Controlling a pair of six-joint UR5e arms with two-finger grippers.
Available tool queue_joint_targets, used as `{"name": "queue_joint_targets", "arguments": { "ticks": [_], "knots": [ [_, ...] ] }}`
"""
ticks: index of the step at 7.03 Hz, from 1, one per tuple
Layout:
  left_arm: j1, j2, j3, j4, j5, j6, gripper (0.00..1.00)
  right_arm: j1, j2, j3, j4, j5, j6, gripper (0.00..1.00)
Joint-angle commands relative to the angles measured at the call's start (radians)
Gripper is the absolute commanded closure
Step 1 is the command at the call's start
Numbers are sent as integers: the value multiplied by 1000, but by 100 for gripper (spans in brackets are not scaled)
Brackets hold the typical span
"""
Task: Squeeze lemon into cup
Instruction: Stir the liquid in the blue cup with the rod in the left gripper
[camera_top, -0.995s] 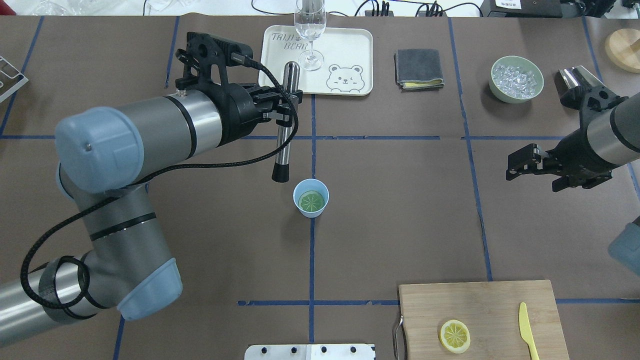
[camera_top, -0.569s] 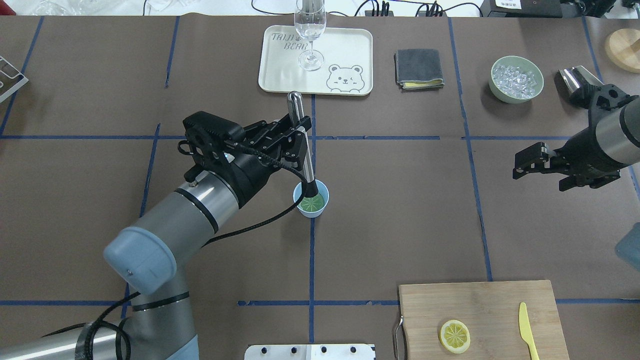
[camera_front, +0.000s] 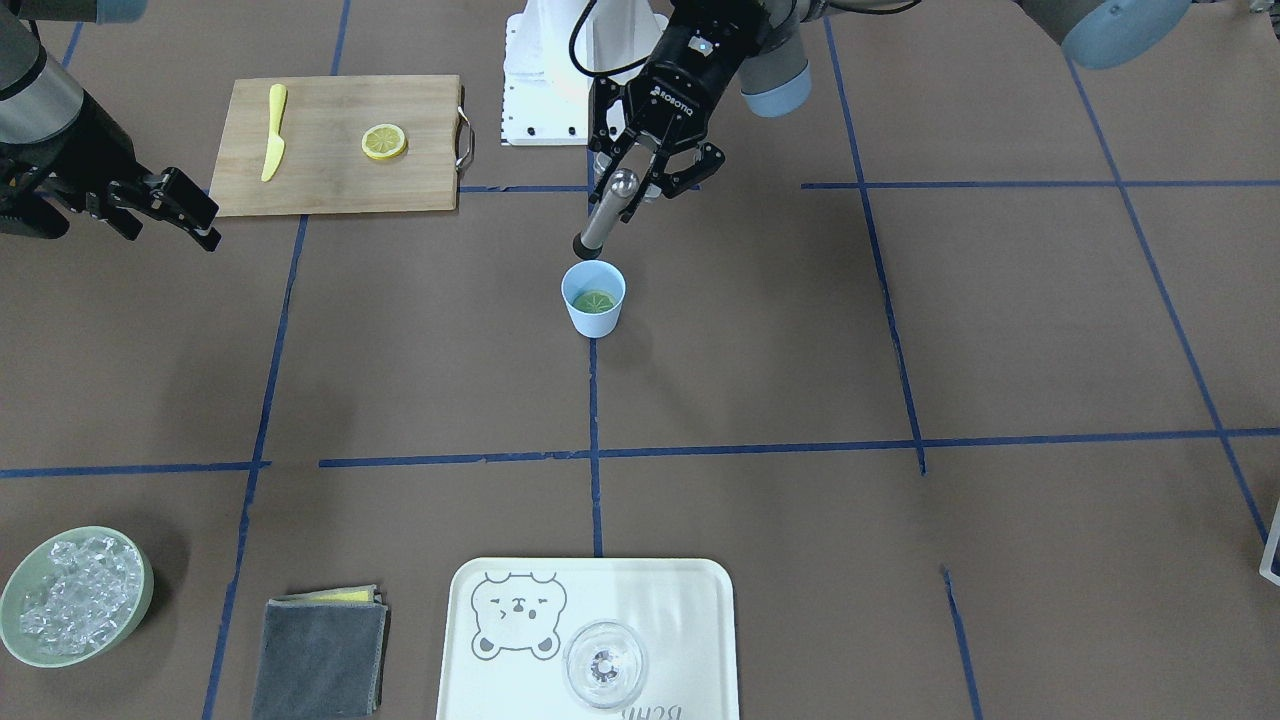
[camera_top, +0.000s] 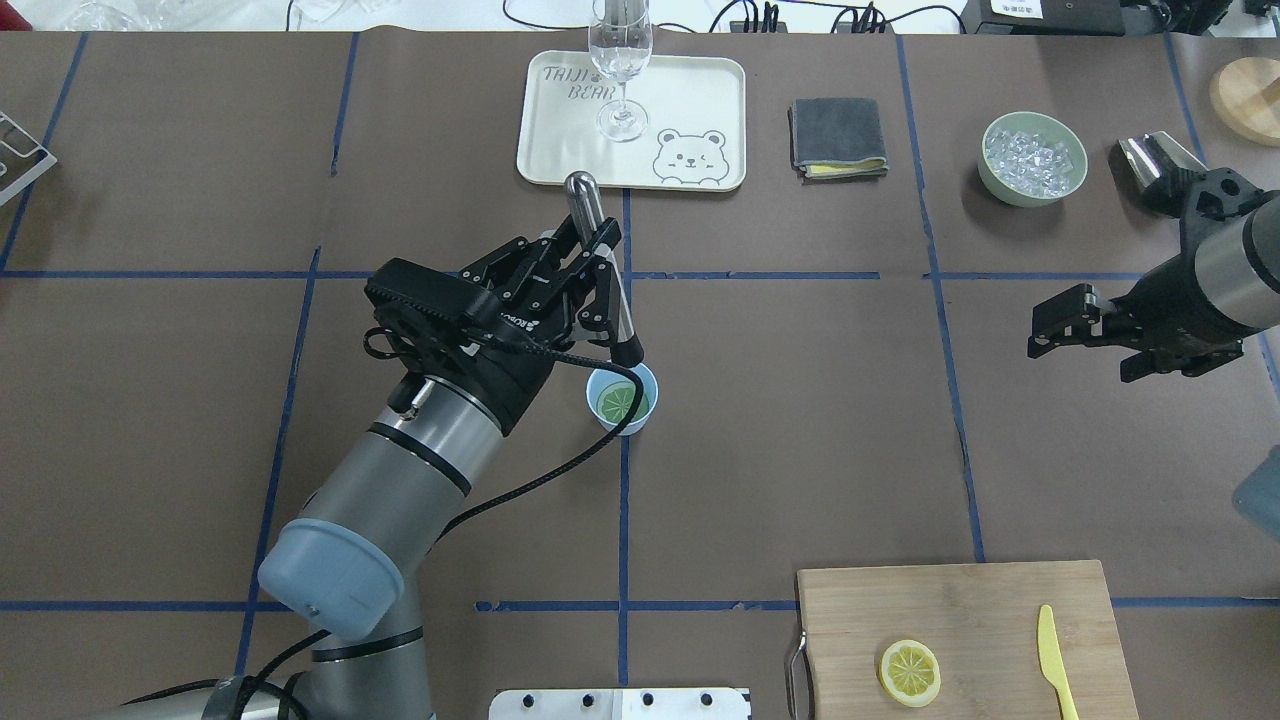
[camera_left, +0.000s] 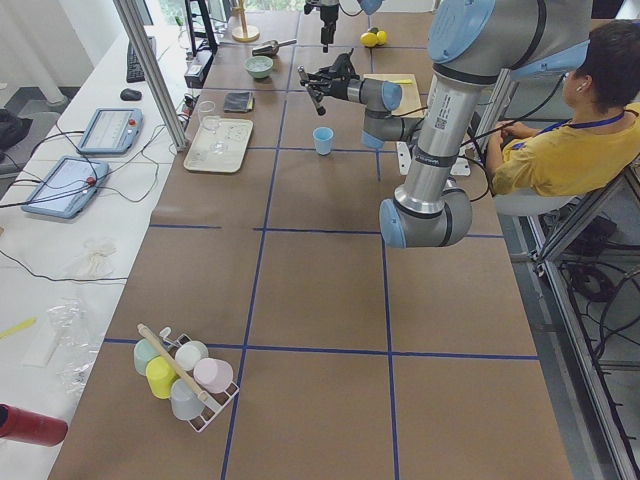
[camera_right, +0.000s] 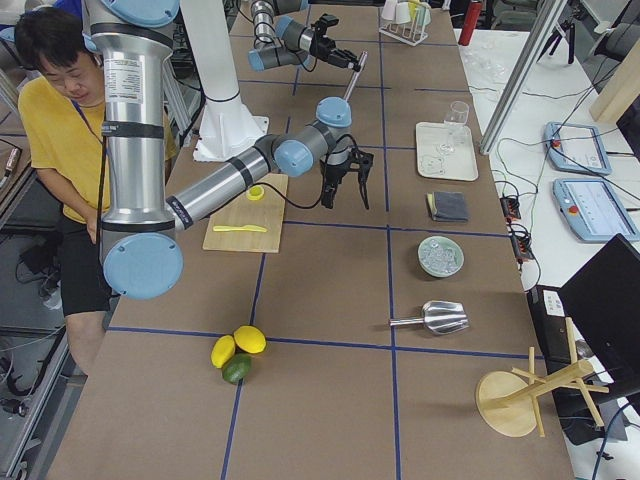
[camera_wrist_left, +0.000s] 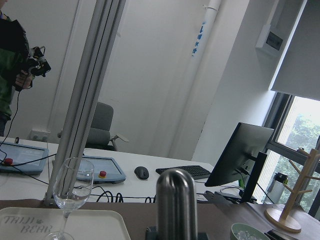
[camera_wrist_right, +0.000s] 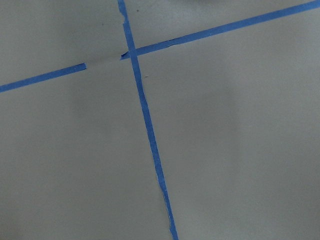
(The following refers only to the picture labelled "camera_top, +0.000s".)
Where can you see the light blue plastic cup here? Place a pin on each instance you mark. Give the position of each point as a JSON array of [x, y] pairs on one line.
[[602, 377]]

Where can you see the grey folded cloth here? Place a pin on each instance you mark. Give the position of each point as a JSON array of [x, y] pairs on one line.
[[837, 138]]

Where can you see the green bowl of ice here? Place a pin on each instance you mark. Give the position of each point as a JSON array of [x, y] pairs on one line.
[[1029, 160]]

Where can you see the wooden cup tree stand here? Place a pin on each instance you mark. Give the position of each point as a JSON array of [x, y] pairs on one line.
[[1245, 96]]

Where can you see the black power strip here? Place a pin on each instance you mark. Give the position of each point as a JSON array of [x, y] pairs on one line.
[[800, 16]]

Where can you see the wooden cutting board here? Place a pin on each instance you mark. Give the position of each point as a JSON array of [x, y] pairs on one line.
[[980, 621]]

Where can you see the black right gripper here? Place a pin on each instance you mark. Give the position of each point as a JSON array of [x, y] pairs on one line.
[[1168, 300]]

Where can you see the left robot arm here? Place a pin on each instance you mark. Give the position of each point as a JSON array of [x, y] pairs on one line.
[[348, 564]]

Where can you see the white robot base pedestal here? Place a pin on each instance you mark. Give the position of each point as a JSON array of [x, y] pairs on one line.
[[623, 703]]

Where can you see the white wire cup rack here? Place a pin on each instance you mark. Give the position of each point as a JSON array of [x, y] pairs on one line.
[[23, 159]]

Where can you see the cream bear tray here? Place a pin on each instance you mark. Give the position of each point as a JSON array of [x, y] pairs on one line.
[[683, 129]]

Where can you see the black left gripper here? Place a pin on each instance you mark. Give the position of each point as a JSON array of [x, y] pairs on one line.
[[512, 372]]

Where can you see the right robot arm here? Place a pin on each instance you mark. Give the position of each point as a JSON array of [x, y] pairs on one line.
[[1191, 314]]

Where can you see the clear wine glass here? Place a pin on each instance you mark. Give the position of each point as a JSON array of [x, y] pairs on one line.
[[620, 44]]

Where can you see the steel ice scoop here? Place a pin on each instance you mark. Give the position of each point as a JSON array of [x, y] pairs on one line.
[[1163, 169]]

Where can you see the yellow plastic knife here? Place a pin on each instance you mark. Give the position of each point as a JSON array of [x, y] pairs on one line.
[[1051, 662]]

